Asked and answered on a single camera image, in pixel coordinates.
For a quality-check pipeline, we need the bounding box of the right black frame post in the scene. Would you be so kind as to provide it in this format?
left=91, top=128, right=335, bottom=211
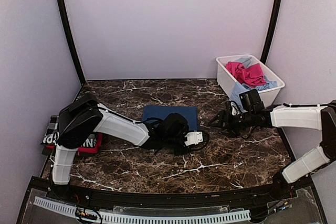
left=260, top=0, right=281, bottom=64

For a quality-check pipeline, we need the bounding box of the white plastic laundry bin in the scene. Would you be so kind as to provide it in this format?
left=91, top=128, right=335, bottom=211
left=216, top=54, right=285, bottom=106

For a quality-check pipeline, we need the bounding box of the white slotted cable duct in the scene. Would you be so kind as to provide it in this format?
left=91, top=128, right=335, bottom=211
left=34, top=197, right=250, bottom=224

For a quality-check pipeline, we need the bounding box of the black white plaid shirt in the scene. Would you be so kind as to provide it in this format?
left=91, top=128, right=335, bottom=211
left=39, top=115, right=99, bottom=149

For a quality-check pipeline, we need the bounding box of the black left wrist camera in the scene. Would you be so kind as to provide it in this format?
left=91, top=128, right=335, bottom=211
left=161, top=113, right=189, bottom=136

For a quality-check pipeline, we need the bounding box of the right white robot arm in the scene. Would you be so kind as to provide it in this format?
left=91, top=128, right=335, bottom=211
left=208, top=101, right=335, bottom=200

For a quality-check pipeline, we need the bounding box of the black frame post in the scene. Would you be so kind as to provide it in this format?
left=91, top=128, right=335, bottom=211
left=57, top=0, right=86, bottom=85
left=260, top=0, right=281, bottom=64

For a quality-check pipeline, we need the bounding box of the pink garment in bin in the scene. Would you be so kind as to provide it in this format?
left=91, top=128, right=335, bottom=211
left=225, top=62, right=267, bottom=88

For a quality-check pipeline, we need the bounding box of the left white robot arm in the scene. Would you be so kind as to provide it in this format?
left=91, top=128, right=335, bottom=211
left=51, top=93, right=209, bottom=201

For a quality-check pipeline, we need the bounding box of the black front rail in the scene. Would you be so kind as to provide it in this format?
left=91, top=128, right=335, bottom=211
left=42, top=180, right=289, bottom=209

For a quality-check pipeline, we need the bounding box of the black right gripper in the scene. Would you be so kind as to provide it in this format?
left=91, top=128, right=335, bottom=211
left=208, top=110, right=254, bottom=137

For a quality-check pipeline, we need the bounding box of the blue garment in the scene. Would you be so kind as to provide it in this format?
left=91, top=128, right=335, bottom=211
left=142, top=105, right=200, bottom=131

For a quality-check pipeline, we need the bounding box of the light blue cloth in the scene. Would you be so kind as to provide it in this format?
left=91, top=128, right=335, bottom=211
left=230, top=58, right=277, bottom=104

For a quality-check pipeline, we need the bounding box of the folded red t-shirt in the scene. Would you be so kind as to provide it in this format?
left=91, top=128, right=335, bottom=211
left=41, top=132, right=102, bottom=155

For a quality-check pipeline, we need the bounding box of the left black frame post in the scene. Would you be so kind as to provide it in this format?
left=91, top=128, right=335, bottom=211
left=57, top=0, right=86, bottom=85

